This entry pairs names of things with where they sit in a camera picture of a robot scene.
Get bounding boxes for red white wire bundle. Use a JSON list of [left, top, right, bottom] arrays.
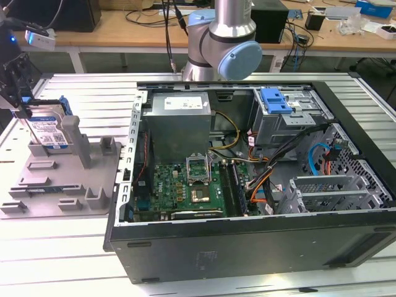
[[246, 129, 270, 164]]

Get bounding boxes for white tray with black insert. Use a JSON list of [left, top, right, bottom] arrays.
[[375, 24, 396, 40]]

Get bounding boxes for metal socket cover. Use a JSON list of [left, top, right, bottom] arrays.
[[184, 154, 213, 186]]

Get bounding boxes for CPU socket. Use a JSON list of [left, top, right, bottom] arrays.
[[189, 184, 212, 205]]

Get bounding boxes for hard disk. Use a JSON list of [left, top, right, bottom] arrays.
[[11, 96, 73, 155]]

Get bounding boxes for flat grey white box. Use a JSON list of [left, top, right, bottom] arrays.
[[324, 6, 362, 21]]

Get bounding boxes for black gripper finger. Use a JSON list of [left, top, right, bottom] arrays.
[[0, 53, 34, 120]]

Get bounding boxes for large black box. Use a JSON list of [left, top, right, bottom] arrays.
[[6, 0, 102, 33]]

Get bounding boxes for black RAM slot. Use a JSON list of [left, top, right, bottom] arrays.
[[218, 160, 238, 217], [231, 161, 249, 217]]

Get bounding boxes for blue disk data wire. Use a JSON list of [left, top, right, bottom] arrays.
[[308, 141, 329, 176]]

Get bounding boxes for grey metal disk bay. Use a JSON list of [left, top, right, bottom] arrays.
[[280, 174, 394, 214]]

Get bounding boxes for orange disk power wire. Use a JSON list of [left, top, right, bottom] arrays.
[[324, 136, 350, 178]]

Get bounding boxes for orange black wire bundle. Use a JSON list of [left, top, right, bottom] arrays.
[[249, 166, 275, 204]]

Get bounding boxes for blue plastic drive latch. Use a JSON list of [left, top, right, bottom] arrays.
[[260, 88, 292, 114]]

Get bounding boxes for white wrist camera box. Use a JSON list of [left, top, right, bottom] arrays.
[[24, 28, 57, 52]]

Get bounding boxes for green RAM stick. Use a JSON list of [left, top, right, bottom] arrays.
[[27, 185, 64, 194]]

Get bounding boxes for blue carton box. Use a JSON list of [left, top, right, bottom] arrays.
[[355, 0, 394, 18]]

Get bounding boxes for grey plastic parts rack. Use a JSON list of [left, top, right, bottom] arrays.
[[0, 114, 124, 220]]

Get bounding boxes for black open PC case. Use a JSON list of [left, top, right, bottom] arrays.
[[103, 79, 396, 285]]

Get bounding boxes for small black cube box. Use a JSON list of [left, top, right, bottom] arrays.
[[304, 10, 326, 31]]

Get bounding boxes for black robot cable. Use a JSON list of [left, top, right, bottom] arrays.
[[162, 0, 190, 74]]

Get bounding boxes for thick black cable bundle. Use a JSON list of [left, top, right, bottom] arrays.
[[246, 122, 334, 192]]

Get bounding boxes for green motherboard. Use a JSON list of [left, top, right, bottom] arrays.
[[132, 159, 260, 222]]

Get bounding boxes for long wooden desk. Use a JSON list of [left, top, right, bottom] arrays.
[[0, 0, 396, 74]]

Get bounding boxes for grey power supply unit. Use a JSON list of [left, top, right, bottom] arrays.
[[141, 92, 213, 157]]

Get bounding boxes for clear plastic bags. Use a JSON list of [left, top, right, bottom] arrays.
[[336, 14, 372, 35]]

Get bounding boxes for grey metal drive cage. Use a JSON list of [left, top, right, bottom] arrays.
[[249, 88, 335, 155]]

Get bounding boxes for yellow black power wire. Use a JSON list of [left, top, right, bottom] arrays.
[[210, 111, 241, 152]]

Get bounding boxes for black graphics card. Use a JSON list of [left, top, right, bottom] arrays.
[[170, 209, 224, 221]]

